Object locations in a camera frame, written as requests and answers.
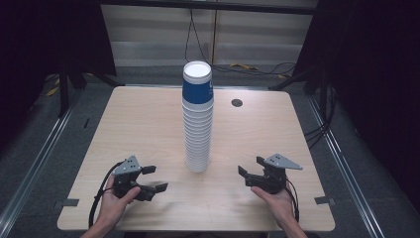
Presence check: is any metal floor rail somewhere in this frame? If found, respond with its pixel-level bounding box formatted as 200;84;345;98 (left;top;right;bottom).
306;95;386;238
0;105;79;234

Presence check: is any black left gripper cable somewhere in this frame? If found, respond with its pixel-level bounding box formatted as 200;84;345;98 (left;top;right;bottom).
88;161;126;229

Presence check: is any black stand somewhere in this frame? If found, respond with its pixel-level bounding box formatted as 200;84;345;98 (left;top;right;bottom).
267;66;328;100
56;62;125;117

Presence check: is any black hanging cable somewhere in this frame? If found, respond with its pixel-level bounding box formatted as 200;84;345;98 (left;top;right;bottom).
183;8;217;67

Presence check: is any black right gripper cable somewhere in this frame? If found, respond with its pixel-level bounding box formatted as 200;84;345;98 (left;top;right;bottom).
284;178;301;223

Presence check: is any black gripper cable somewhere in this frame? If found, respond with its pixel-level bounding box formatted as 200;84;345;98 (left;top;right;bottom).
284;178;301;223
88;161;126;229

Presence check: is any grey tape strip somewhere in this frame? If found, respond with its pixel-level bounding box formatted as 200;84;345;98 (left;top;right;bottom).
60;197;80;208
314;195;336;205

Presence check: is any black cable bundle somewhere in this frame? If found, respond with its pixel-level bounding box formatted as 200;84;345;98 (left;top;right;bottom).
303;85;339;151

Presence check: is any yellow floor tape piece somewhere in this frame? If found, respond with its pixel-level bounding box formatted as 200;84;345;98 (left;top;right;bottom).
45;77;61;97
229;62;260;71

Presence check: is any black floor cable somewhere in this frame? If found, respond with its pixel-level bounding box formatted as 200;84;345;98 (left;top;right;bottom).
211;61;297;76

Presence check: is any black overhead bar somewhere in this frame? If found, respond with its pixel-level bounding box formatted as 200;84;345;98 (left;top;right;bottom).
99;0;319;16

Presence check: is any black curtain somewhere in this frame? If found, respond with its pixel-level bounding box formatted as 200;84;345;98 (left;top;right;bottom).
291;0;420;212
0;0;117;147

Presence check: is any person's left hand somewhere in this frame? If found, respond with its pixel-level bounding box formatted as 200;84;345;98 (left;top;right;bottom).
98;175;142;228

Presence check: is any person's right hand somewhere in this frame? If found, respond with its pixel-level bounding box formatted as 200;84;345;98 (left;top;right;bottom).
251;185;296;229

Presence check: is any stack of paper cups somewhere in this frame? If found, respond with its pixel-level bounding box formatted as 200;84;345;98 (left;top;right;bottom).
181;60;215;174

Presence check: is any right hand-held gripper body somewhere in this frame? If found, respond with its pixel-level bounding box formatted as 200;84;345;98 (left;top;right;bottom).
261;153;303;195

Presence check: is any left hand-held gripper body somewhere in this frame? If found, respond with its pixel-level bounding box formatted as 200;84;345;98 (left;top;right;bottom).
112;155;144;200

